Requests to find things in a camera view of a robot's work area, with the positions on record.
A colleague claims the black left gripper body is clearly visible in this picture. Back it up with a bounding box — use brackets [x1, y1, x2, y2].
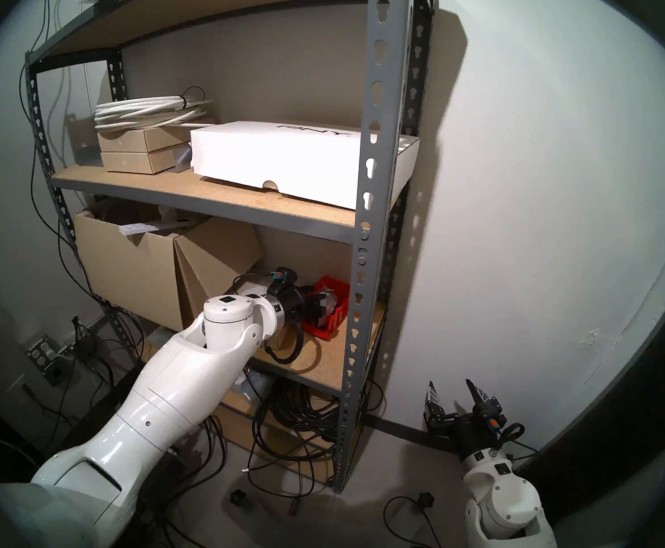
[280, 285, 317, 325]

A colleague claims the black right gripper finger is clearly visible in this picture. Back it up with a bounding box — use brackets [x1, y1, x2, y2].
[467, 380, 503, 419]
[424, 382, 444, 422]

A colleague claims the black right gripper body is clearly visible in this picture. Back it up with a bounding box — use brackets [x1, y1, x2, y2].
[424, 414, 496, 459]

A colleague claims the clear bag with QR label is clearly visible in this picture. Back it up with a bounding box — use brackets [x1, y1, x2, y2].
[313, 301, 340, 328]

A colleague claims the grey metal rack shelf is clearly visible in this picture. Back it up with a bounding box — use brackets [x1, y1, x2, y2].
[24, 0, 439, 494]

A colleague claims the red plastic bin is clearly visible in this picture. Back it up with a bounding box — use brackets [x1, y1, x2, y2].
[303, 276, 350, 342]

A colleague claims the dark baseboard strip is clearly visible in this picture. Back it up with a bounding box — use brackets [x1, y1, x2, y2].
[364, 413, 464, 453]

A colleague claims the flat cardboard box white disc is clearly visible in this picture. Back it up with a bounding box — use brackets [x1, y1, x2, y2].
[234, 276, 279, 299]

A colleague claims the plastic bag with pink label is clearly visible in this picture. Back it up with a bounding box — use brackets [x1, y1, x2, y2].
[233, 370, 276, 408]

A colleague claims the large white PNY box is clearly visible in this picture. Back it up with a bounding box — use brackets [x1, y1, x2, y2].
[190, 120, 420, 211]

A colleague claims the large open cardboard box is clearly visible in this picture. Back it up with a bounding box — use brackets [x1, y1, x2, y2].
[73, 198, 263, 333]

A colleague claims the small tan cardboard box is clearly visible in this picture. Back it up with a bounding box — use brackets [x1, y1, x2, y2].
[101, 143, 192, 175]
[97, 126, 196, 154]

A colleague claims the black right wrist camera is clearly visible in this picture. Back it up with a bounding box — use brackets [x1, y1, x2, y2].
[477, 410, 508, 439]

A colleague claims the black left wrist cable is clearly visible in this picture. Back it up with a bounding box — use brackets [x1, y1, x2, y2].
[233, 272, 306, 365]

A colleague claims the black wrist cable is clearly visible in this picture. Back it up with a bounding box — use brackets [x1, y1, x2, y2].
[498, 422, 528, 452]
[233, 272, 306, 365]

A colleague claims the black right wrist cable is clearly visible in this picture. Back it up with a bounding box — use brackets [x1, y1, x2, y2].
[498, 422, 528, 452]

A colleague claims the black cable bundle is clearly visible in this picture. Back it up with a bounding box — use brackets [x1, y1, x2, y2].
[247, 376, 387, 496]

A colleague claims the black thin floor cable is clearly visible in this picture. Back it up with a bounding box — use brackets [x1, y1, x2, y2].
[383, 495, 442, 548]

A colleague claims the black floor cable tangle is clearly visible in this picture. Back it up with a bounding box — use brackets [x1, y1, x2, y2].
[41, 319, 150, 428]

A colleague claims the white coiled cable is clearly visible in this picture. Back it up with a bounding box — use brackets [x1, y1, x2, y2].
[94, 87, 214, 132]

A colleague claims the grey wall power outlet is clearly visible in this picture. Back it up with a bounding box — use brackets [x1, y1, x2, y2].
[27, 336, 73, 386]

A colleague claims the black cable along wall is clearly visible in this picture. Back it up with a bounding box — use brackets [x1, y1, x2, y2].
[20, 50, 116, 325]

